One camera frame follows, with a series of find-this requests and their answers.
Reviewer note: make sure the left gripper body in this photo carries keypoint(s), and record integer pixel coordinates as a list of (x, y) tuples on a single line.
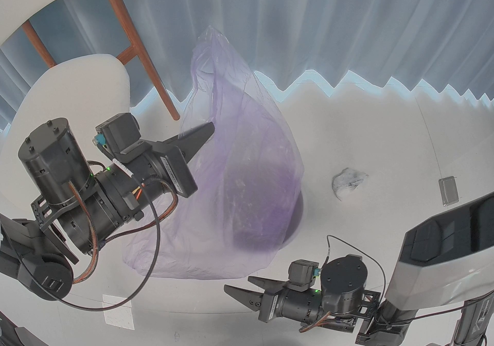
[(115, 198)]

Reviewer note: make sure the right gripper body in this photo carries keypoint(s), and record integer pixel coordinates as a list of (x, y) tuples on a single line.
[(297, 306)]

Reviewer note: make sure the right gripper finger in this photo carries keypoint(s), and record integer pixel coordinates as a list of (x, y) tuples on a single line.
[(251, 300), (272, 285)]

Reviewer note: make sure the white paper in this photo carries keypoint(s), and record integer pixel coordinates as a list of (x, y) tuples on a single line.
[(349, 182)]

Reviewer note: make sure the purple plastic bag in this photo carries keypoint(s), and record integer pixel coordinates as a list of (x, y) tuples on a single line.
[(239, 124)]

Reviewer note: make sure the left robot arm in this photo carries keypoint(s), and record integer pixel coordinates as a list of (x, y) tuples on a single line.
[(46, 155)]

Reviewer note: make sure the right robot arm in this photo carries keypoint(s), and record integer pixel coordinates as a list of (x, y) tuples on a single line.
[(343, 279)]

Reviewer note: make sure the white trash bin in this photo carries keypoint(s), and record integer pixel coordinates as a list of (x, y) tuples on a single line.
[(297, 217)]

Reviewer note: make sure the white cushioned wooden chair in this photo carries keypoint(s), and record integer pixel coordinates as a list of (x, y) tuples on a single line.
[(77, 97)]

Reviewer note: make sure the pale blue curtain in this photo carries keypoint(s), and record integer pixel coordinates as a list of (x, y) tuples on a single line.
[(308, 8)]

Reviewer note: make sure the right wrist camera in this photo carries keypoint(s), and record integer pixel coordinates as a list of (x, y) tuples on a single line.
[(303, 271)]

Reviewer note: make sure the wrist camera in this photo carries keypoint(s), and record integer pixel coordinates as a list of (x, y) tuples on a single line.
[(303, 271), (119, 132)]

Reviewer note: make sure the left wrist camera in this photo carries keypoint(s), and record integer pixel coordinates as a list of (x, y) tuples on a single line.
[(119, 132)]

